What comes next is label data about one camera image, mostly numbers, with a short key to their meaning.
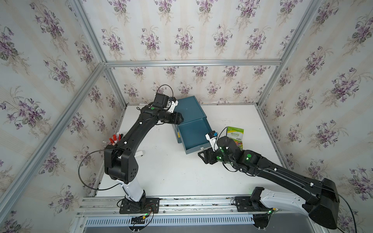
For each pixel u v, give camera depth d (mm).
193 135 884
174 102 765
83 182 404
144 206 642
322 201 386
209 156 638
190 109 884
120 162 445
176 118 732
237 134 1010
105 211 727
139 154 884
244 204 732
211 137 655
